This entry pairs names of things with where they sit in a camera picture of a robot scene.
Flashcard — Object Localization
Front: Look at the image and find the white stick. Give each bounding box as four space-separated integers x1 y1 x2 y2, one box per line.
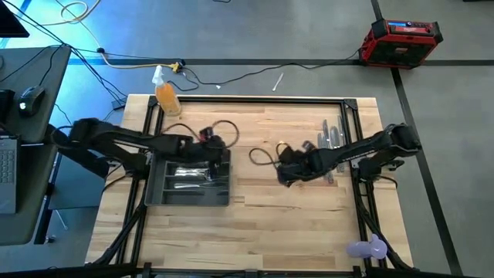
271 72 285 93

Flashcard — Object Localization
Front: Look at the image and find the black aluminium table frame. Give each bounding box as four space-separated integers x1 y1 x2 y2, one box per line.
86 94 416 278

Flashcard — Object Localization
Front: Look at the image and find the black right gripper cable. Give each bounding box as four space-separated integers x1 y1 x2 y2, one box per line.
249 141 289 168

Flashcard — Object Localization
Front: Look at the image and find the grey plastic cutlery tray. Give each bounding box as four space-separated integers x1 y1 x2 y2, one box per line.
144 148 232 208

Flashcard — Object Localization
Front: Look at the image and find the black computer monitor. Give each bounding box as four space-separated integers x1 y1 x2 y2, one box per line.
0 0 30 39

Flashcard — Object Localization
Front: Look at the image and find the yellow extension cord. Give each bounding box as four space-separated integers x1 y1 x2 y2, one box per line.
99 49 182 74

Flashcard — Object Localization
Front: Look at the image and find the silver metal spoon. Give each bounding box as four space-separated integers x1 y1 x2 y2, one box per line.
174 168 211 179
174 165 212 178

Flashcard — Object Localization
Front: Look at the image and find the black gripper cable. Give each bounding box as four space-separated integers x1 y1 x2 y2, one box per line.
249 141 289 168
161 118 241 151

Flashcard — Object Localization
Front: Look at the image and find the black computer mouse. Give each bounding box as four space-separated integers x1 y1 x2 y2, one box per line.
16 84 46 118

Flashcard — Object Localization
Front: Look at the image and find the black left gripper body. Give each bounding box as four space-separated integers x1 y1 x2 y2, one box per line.
181 134 232 171

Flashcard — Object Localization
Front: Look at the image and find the dark grey desk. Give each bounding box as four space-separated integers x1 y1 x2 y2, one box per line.
0 45 73 248

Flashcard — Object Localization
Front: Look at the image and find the red and black jobsite radio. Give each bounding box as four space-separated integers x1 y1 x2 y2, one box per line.
357 18 444 70

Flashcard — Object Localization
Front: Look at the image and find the black radio power cable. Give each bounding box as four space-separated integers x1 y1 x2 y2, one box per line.
180 49 362 86

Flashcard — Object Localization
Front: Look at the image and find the black desk device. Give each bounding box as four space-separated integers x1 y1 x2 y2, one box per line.
0 89 15 125

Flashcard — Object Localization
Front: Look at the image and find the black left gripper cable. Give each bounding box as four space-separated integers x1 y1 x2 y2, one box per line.
161 118 241 151

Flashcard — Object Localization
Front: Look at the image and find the orange liquid spray bottle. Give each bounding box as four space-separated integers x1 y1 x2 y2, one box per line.
151 64 183 117

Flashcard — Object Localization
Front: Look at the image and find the grey laptop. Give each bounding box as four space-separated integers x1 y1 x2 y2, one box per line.
0 134 19 215

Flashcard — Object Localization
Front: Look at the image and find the grey desk base plate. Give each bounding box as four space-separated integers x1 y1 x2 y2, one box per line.
48 152 111 212

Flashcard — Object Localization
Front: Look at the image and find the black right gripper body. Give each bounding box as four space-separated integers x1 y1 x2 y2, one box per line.
276 145 323 182

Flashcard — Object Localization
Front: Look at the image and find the lavender plastic object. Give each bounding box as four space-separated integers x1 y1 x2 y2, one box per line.
346 233 388 260

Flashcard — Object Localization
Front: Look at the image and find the beige coiled cable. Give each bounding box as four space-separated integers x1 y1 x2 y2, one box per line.
40 0 102 26

